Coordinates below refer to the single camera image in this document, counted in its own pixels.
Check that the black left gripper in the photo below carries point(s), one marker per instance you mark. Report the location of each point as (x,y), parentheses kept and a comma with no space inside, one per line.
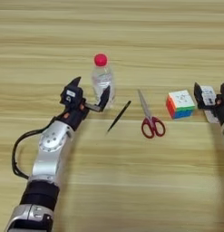
(74,116)

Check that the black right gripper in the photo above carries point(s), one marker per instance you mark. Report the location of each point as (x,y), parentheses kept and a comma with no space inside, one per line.
(222,108)

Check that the white remote control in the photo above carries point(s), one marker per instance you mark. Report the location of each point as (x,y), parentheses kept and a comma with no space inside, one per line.
(208,95)

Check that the colourful puzzle cube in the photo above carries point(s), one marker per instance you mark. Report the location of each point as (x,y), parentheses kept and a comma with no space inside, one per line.
(180,104)

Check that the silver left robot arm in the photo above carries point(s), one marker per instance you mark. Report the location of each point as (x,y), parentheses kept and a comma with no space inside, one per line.
(48,160)

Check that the clear bottle with red cap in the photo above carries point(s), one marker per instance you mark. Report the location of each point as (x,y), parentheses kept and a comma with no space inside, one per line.
(100,77)

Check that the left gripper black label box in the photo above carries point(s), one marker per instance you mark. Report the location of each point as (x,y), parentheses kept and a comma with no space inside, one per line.
(70,95)

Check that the black pen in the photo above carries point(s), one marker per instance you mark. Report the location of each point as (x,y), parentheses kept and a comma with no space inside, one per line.
(118,116)

